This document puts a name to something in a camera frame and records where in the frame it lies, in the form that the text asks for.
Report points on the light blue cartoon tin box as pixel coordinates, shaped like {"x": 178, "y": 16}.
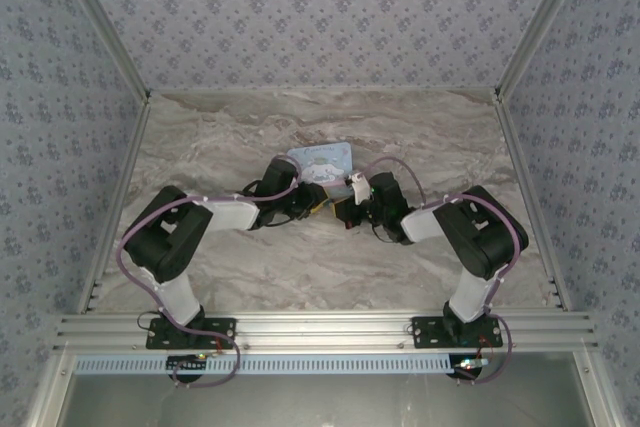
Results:
{"x": 320, "y": 162}

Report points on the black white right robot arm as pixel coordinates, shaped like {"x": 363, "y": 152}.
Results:
{"x": 485, "y": 232}

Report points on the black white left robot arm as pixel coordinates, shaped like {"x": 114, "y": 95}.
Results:
{"x": 165, "y": 232}

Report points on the small circuit board with leds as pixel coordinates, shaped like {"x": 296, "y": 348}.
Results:
{"x": 187, "y": 362}
{"x": 470, "y": 363}

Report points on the grey metal panel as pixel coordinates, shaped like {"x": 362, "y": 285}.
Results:
{"x": 325, "y": 402}

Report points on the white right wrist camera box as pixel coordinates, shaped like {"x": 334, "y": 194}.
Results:
{"x": 357, "y": 184}

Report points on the wide aluminium mounting rail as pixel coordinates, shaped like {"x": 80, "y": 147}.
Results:
{"x": 325, "y": 332}

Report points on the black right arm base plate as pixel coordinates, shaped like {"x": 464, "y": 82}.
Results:
{"x": 430, "y": 334}

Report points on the aluminium table edge rail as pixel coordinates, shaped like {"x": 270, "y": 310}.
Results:
{"x": 522, "y": 162}
{"x": 131, "y": 162}

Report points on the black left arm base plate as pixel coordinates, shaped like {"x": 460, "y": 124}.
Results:
{"x": 220, "y": 334}

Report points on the aluminium frame post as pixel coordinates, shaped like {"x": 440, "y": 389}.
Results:
{"x": 100, "y": 22}
{"x": 545, "y": 22}

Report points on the aluminium frame leg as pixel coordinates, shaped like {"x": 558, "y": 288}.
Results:
{"x": 592, "y": 387}
{"x": 50, "y": 387}

